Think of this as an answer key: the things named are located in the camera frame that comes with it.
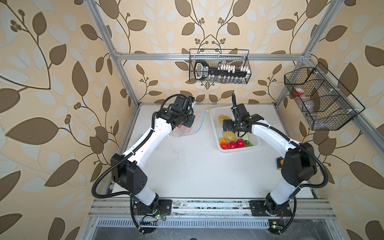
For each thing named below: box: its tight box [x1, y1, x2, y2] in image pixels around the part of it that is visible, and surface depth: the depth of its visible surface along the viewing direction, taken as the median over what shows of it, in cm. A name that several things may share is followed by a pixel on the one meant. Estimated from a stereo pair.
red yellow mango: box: [219, 138, 228, 150], surface depth 95 cm
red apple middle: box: [227, 141, 238, 149], surface depth 93 cm
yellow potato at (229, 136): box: [223, 131, 236, 142], surface depth 98 cm
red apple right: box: [236, 138, 246, 148], surface depth 95 cm
